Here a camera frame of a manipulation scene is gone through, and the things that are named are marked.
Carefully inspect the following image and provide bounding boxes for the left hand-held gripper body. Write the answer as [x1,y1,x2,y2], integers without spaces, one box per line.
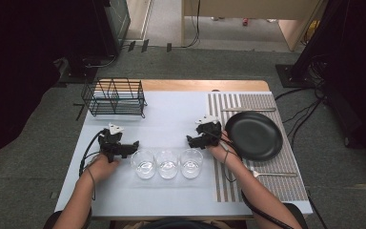
[97,122,126,163]

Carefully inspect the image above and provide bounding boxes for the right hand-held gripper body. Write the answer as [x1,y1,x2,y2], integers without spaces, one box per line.
[194,114,224,149]

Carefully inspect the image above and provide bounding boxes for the clear drinking glass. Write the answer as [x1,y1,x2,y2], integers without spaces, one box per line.
[130,149,157,180]
[179,148,204,179]
[154,149,181,180]

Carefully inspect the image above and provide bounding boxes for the person's right hand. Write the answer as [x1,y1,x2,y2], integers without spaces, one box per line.
[204,130,236,164]

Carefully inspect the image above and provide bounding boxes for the person's left hand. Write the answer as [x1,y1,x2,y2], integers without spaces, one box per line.
[86,153,122,186]

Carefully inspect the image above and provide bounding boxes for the light blue table cover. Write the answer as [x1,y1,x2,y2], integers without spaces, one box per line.
[53,91,315,219]

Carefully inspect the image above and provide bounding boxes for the black round plate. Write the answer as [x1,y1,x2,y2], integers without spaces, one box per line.
[224,111,284,162]

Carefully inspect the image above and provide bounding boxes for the person's dark clothing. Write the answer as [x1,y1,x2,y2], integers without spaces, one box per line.
[108,217,246,229]

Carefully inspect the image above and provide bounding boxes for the striped grey placemat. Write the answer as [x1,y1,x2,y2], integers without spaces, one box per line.
[206,92,310,203]

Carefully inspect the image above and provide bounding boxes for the black stand base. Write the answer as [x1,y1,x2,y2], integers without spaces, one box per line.
[274,63,316,89]

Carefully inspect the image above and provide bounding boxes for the dark cabinet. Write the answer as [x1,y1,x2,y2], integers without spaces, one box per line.
[93,0,132,57]

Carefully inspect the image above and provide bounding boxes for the light wooden desk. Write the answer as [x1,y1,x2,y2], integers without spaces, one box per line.
[180,0,329,52]

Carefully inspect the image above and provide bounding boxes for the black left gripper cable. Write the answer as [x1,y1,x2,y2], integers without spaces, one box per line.
[78,128,107,177]

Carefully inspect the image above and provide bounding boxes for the black wire rack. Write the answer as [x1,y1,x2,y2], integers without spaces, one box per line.
[80,77,148,119]

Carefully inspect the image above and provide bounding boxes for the black floor cables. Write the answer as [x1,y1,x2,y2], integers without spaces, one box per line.
[274,53,330,149]

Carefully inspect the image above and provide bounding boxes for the black hanging cable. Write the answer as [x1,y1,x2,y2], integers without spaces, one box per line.
[184,0,202,50]

